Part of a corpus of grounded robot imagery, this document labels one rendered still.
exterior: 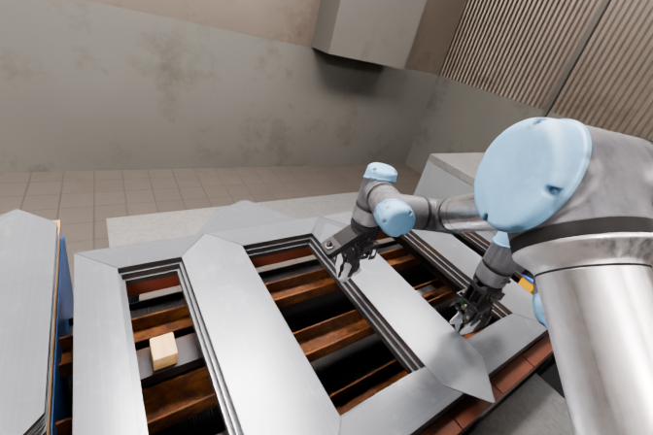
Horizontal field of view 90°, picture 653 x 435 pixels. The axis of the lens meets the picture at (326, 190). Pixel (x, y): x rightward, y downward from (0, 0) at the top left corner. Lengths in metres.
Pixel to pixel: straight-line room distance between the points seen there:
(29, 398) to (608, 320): 0.85
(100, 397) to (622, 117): 3.81
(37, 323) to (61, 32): 2.39
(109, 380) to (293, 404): 0.35
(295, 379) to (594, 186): 0.66
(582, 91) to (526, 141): 3.58
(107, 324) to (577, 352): 0.82
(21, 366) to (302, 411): 0.54
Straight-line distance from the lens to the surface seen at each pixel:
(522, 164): 0.36
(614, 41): 3.95
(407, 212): 0.67
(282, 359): 0.82
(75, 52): 3.09
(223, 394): 0.80
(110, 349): 0.85
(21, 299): 1.02
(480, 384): 0.99
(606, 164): 0.36
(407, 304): 1.06
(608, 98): 3.87
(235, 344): 0.84
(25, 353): 0.92
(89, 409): 0.79
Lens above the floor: 1.54
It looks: 26 degrees down
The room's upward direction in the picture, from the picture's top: 15 degrees clockwise
